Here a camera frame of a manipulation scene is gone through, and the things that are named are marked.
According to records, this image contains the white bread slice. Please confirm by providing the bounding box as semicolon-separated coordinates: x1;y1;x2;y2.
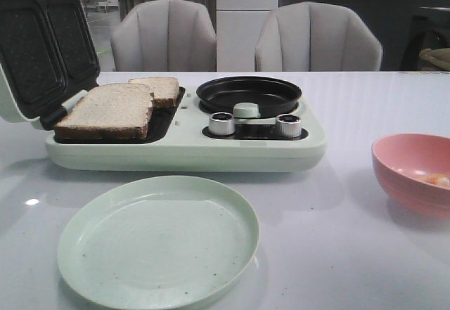
129;77;179;108
53;83;153;140

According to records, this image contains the pink bowl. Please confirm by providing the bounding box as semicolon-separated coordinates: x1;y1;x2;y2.
372;134;449;219

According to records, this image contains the mint green sandwich maker lid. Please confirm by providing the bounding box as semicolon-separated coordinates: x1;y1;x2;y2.
1;0;100;130

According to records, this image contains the orange cooked shrimp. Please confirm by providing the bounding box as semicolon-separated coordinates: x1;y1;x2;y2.
421;173;450;188

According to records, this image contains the mint green breakfast maker base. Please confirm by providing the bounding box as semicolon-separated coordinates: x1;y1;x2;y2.
46;86;326;172

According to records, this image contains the left silver control knob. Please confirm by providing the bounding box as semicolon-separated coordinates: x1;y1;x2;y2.
208;112;235;136

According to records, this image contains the silver control knob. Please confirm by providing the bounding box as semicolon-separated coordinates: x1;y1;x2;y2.
275;114;302;138
208;112;235;136

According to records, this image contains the right silver control knob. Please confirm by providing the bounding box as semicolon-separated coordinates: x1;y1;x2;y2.
275;114;302;138

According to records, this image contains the black round frying pan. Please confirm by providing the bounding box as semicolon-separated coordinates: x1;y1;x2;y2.
196;76;302;118

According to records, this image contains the mint green round plate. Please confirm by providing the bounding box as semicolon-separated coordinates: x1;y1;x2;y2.
57;176;259;309

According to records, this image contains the left beige upholstered chair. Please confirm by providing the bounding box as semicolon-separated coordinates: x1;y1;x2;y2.
110;0;217;72

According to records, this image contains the beige upholstered chair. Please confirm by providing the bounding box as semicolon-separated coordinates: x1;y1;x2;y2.
255;1;383;72
110;0;217;72

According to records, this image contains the right beige upholstered chair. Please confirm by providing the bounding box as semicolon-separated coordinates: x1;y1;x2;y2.
255;1;383;72

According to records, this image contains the white cabinet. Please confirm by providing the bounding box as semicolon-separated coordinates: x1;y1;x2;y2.
216;0;278;72

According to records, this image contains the grey counter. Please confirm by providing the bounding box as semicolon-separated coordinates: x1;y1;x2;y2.
278;0;449;71

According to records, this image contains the beige basket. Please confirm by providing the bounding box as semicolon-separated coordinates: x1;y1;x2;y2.
419;48;449;71

